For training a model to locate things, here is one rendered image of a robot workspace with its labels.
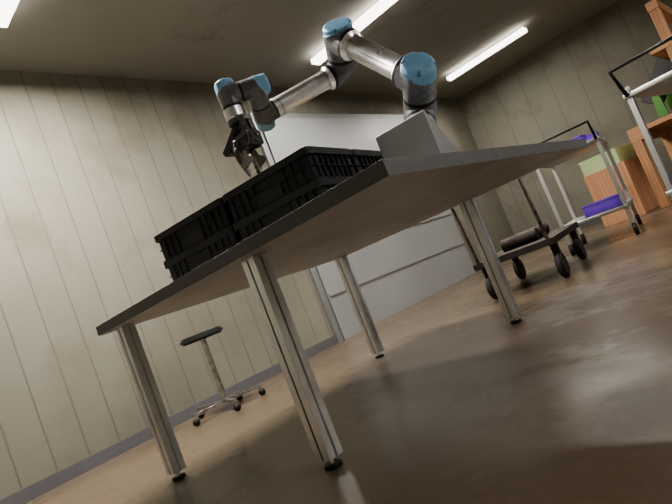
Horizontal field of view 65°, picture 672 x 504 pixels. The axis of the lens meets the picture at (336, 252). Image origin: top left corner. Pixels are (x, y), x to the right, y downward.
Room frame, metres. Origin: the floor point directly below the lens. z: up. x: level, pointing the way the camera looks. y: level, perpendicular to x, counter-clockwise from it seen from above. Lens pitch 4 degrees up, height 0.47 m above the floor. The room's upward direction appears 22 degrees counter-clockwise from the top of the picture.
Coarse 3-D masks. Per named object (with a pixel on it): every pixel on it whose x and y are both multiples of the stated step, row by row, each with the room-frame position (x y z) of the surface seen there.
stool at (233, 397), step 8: (216, 328) 3.51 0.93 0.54; (192, 336) 3.42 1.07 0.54; (200, 336) 3.41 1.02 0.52; (208, 336) 3.44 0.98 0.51; (184, 344) 3.46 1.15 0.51; (208, 352) 3.54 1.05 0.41; (208, 360) 3.54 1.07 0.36; (216, 368) 3.55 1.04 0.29; (216, 376) 3.54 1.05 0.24; (216, 384) 3.54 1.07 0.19; (224, 392) 3.54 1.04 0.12; (240, 392) 3.57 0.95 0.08; (248, 392) 3.57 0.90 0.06; (264, 392) 3.59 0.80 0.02; (224, 400) 3.51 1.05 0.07; (232, 400) 3.33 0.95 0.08; (200, 408) 3.63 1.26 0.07; (208, 408) 3.44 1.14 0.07; (240, 408) 3.33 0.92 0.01; (192, 416) 3.37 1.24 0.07; (200, 416) 3.64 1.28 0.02
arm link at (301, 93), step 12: (324, 72) 2.00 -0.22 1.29; (336, 72) 2.00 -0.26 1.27; (348, 72) 2.01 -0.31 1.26; (300, 84) 1.98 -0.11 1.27; (312, 84) 1.98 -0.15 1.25; (324, 84) 2.00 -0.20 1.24; (336, 84) 2.03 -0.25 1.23; (276, 96) 1.96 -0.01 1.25; (288, 96) 1.95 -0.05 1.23; (300, 96) 1.97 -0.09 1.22; (312, 96) 2.00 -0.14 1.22; (264, 108) 1.90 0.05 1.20; (276, 108) 1.94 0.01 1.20; (288, 108) 1.97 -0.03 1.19; (264, 120) 1.94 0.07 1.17
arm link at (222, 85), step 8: (224, 80) 1.81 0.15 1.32; (232, 80) 1.84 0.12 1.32; (216, 88) 1.82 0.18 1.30; (224, 88) 1.81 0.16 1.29; (232, 88) 1.81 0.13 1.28; (224, 96) 1.81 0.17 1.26; (232, 96) 1.81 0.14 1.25; (240, 96) 1.83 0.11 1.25; (224, 104) 1.81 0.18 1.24; (232, 104) 1.81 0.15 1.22; (240, 104) 1.83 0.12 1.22
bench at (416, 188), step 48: (528, 144) 1.78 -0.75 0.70; (576, 144) 2.20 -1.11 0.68; (336, 192) 1.21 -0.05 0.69; (384, 192) 1.32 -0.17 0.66; (432, 192) 1.73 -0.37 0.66; (480, 192) 2.51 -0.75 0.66; (288, 240) 1.51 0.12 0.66; (336, 240) 2.07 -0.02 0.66; (480, 240) 2.62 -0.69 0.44; (192, 288) 1.77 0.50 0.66; (240, 288) 2.59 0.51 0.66; (288, 336) 1.54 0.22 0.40; (144, 384) 2.13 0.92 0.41; (288, 384) 1.56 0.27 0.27
